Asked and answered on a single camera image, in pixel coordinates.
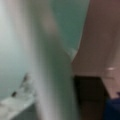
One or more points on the pink round plate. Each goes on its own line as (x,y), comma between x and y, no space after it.
(101,31)

